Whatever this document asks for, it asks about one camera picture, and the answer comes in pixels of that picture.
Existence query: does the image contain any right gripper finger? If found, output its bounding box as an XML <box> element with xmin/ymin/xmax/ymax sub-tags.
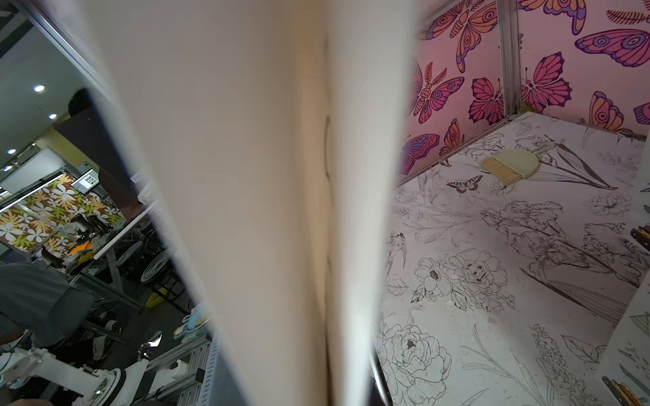
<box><xmin>367</xmin><ymin>349</ymin><xmax>393</xmax><ymax>406</ymax></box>

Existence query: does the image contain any tan straw hat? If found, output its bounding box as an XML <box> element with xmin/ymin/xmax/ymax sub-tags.
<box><xmin>479</xmin><ymin>142</ymin><xmax>559</xmax><ymax>185</ymax></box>

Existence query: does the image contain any white paper bag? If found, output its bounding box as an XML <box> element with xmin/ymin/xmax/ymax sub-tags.
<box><xmin>24</xmin><ymin>1</ymin><xmax>421</xmax><ymax>405</ymax></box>
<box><xmin>597</xmin><ymin>143</ymin><xmax>649</xmax><ymax>405</ymax></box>

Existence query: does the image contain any aluminium frame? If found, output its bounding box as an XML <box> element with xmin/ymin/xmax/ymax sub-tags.
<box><xmin>496</xmin><ymin>0</ymin><xmax>521</xmax><ymax>118</ymax></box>

